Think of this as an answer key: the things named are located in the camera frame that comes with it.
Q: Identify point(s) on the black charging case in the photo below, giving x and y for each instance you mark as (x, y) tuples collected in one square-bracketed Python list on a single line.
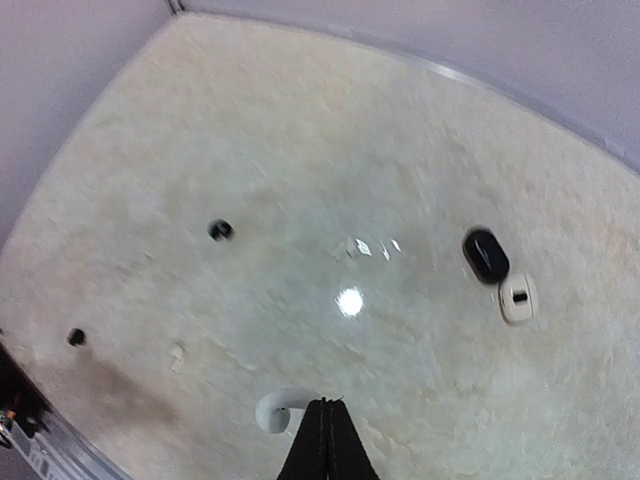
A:
[(486, 256)]

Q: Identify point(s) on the black earbud lower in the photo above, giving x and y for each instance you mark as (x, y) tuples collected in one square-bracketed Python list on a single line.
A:
[(76, 337)]

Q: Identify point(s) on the black earbud upper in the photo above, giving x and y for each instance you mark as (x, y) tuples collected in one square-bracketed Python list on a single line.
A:
[(220, 229)]

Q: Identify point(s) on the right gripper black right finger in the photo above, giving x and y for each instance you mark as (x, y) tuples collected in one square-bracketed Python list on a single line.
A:
[(346, 457)]

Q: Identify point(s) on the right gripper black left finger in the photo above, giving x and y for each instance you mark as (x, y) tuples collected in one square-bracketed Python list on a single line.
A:
[(306, 459)]

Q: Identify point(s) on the aluminium front rail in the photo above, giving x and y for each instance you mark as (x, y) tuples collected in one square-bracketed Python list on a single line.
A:
[(54, 449)]

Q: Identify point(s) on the white stem earbud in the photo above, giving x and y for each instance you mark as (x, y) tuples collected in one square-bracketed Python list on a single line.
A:
[(351, 248), (177, 357)]

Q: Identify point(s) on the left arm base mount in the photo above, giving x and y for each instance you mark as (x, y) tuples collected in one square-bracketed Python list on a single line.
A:
[(22, 404)]

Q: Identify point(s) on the small white charging case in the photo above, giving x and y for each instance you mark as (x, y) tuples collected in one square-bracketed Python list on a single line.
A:
[(518, 298)]

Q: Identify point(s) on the black earbud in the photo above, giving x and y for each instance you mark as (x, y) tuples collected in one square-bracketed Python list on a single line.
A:
[(76, 337), (220, 229)]

